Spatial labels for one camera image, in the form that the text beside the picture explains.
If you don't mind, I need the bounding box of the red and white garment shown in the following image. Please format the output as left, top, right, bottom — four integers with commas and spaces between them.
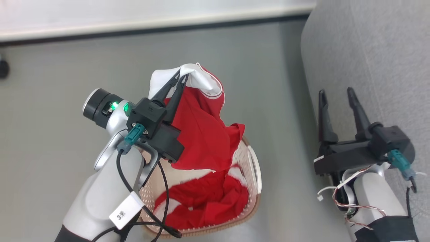
148, 63, 246, 172

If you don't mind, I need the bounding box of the thin coloured wire bundle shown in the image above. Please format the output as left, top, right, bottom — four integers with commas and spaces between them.
317, 165, 387, 231

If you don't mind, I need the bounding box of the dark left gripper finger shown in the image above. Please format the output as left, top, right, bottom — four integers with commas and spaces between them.
151, 69, 181, 107
164, 75, 188, 123

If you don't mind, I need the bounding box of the teal cable connector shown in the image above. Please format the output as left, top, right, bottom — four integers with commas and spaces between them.
387, 150, 416, 180
118, 123, 146, 155

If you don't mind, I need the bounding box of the white cable label tag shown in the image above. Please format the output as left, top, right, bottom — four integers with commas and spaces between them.
109, 192, 145, 230

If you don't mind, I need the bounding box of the dark baseboard strip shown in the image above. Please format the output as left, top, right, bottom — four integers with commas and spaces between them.
0, 13, 311, 47

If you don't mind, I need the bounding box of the beige plastic laundry basket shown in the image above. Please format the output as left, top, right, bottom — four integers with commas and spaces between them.
136, 136, 262, 238

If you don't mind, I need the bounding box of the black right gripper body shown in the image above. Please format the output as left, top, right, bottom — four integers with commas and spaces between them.
313, 122, 415, 177

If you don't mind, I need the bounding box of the grey fabric sofa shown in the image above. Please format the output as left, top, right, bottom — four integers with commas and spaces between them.
301, 0, 430, 242

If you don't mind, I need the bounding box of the red garment with white trim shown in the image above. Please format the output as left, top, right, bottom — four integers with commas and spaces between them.
153, 164, 250, 230

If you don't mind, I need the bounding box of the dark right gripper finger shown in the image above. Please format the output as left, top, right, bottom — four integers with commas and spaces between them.
347, 87, 372, 141
318, 89, 339, 144

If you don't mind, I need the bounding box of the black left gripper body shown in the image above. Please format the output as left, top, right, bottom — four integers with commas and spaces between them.
127, 97, 184, 164

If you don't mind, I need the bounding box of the thin black cable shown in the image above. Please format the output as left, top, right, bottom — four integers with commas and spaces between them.
405, 178, 418, 219
91, 150, 182, 242
151, 161, 170, 242

